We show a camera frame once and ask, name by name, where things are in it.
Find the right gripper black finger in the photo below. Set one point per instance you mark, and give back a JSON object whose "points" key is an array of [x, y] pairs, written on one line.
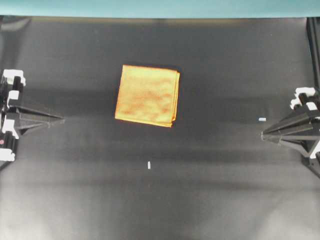
{"points": [[287, 124], [287, 140]]}

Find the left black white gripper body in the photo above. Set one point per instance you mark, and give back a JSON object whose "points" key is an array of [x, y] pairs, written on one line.
{"points": [[12, 83]]}

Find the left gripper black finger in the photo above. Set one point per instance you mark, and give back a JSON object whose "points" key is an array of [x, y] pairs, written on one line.
{"points": [[35, 114], [27, 128]]}

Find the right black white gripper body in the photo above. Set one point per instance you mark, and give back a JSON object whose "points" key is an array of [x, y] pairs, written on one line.
{"points": [[309, 98]]}

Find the orange cloth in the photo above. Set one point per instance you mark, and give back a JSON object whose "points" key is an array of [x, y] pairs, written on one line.
{"points": [[148, 95]]}

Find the white tape marker right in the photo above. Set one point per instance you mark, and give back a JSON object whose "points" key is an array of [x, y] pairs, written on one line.
{"points": [[262, 119]]}

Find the black frame post right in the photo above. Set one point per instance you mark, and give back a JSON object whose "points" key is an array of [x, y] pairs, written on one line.
{"points": [[313, 33]]}

